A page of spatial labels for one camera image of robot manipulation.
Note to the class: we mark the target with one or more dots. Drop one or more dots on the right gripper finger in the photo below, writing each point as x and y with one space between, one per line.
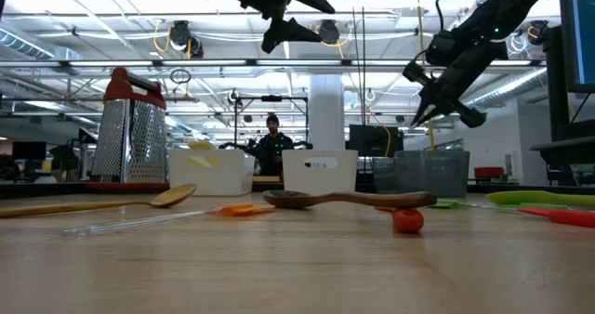
439 111
425 105

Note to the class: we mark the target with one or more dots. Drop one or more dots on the red silicone spoon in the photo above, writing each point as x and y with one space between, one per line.
408 221

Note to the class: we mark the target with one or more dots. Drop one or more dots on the green silicone spoon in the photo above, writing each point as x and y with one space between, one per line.
534 198

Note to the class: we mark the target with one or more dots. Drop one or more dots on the dark wooden spoon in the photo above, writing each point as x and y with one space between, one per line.
297 199

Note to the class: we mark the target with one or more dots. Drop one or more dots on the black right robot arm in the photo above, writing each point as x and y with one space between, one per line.
502 12

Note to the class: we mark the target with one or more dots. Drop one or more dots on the black background monitor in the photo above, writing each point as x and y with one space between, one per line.
376 141

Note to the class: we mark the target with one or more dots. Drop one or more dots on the grey plastic bin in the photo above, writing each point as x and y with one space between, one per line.
427 174

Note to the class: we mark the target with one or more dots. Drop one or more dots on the red background object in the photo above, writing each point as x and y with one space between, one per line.
489 173

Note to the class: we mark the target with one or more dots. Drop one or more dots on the white pillar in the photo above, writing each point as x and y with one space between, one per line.
326 112

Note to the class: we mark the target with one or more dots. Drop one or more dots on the person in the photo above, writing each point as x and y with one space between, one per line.
273 151

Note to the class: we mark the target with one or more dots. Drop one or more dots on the white plastic bin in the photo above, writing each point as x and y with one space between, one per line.
321 181
209 181

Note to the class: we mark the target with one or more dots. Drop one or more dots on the black desk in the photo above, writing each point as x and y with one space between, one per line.
567 151

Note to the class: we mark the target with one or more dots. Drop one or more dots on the black background stand frame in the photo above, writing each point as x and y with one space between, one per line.
272 99

